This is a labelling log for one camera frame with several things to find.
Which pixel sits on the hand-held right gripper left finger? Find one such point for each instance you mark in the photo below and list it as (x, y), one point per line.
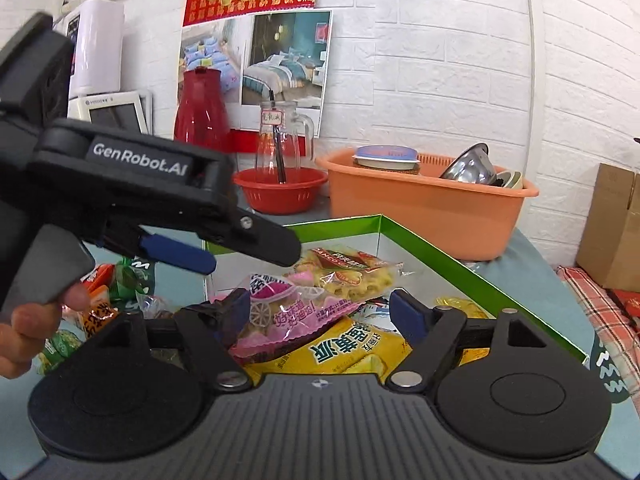
(239, 312)

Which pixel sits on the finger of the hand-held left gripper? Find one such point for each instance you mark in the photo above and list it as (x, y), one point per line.
(270, 242)
(175, 252)

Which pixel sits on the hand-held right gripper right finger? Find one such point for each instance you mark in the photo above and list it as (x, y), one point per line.
(407, 315)

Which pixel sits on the green cardboard box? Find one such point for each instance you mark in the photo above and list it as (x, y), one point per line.
(435, 275)

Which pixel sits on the pink snack packet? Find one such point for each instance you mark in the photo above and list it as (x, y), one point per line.
(290, 315)

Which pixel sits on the large yellow snack bag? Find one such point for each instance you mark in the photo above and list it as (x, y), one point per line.
(345, 355)

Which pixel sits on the clear yellow wheel snack packet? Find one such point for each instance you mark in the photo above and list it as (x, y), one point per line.
(345, 275)

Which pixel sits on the person's left hand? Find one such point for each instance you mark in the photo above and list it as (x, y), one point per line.
(30, 335)

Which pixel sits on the green snack packet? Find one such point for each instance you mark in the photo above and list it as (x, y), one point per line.
(60, 352)
(132, 275)

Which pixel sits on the red plastic basket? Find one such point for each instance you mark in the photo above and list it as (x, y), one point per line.
(280, 195)

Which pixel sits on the white screen device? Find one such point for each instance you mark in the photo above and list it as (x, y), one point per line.
(115, 110)

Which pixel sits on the red snack packet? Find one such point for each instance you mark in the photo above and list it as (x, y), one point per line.
(97, 275)

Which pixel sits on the dark stirring stick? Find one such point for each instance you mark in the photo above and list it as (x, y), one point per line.
(278, 150)

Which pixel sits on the orange black-print snack packet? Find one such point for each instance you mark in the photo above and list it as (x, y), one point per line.
(100, 317)

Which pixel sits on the glass pitcher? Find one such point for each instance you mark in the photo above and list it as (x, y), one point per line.
(292, 145)

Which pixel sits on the red thermos jug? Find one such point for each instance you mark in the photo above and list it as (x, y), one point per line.
(200, 115)

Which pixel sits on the orange plastic basin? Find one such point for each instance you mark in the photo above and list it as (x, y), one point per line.
(425, 210)

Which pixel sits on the teal printed tablecloth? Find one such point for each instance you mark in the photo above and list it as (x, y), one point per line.
(525, 280)

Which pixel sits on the white water purifier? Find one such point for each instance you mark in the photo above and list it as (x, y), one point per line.
(100, 45)

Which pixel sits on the blue rim bowl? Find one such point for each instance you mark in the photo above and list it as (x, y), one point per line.
(385, 156)

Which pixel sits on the steel bowl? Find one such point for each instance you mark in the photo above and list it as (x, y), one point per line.
(467, 165)

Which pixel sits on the green rim bowl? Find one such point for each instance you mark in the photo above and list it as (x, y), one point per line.
(510, 179)

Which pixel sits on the red plaid cloth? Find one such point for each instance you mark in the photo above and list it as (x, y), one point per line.
(595, 300)

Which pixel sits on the red envelope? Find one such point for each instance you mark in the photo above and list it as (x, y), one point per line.
(627, 302)

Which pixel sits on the brown cardboard box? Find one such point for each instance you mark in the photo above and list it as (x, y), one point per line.
(610, 225)

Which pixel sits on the bedding photo wall poster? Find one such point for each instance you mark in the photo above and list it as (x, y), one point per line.
(285, 60)

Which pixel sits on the thin white wall conduit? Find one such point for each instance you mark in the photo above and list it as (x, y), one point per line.
(529, 60)

